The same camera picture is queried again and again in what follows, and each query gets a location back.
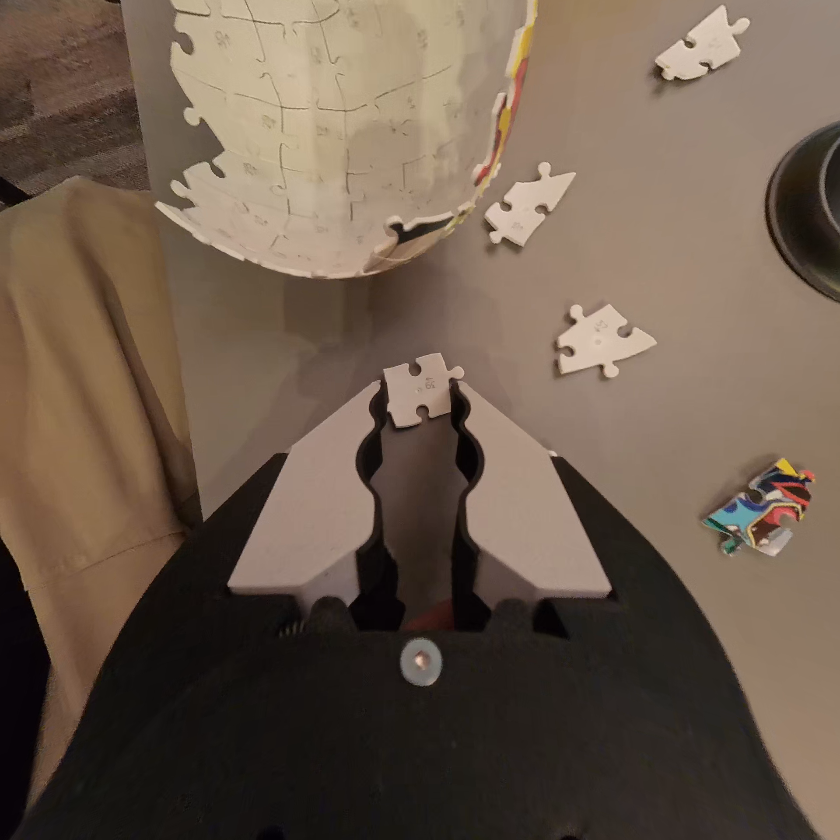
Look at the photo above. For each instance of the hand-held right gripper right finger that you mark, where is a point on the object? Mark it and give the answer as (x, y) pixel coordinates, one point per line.
(531, 525)

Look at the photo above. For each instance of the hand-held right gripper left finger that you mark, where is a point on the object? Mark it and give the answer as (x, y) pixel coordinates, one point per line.
(308, 525)

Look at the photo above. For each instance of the partly built puzzle ball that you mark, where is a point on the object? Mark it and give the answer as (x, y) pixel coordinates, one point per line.
(328, 131)

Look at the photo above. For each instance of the black round ball stand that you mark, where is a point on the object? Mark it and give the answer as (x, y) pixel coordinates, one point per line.
(800, 210)

